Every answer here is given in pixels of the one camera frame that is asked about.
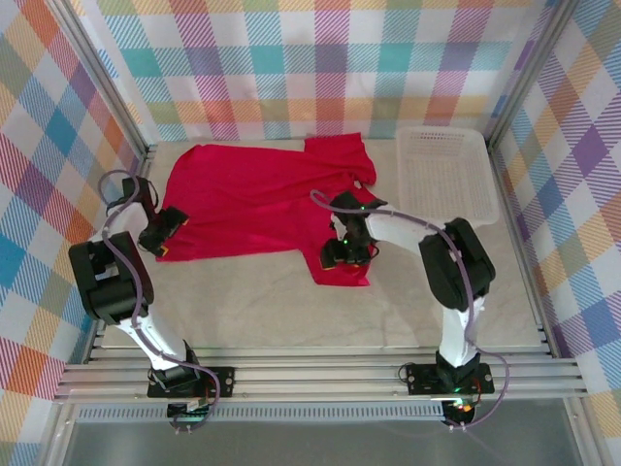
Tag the red t-shirt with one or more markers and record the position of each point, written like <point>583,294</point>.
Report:
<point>252,204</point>

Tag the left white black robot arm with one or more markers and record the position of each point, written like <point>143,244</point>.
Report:
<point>111,281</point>

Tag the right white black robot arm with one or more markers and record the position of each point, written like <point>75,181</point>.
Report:
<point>398,228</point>

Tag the white plastic slotted basket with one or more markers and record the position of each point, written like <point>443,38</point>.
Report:
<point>441,175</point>

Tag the left green controller board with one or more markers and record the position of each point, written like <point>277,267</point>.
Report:
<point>194,410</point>

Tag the grey metal sheet panel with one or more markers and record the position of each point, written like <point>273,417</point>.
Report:
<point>315,444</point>

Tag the right orange controller board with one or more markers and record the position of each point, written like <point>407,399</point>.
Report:
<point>463,409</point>

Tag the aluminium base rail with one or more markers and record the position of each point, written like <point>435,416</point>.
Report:
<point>315,378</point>

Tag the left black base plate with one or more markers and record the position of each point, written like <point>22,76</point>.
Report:
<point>218,375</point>

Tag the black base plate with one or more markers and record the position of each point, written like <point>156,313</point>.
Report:
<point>218,375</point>
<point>422,378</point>

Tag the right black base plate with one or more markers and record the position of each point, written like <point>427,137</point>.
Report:
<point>422,378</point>

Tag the left aluminium frame post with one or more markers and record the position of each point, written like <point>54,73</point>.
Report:
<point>104,80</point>

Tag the aluminium frame post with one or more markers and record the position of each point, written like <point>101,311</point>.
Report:
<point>104,80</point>
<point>526,73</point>

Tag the right aluminium side rail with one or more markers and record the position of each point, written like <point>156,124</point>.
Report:
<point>536,301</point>

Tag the right aluminium frame post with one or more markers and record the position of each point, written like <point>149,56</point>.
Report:
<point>526,73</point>

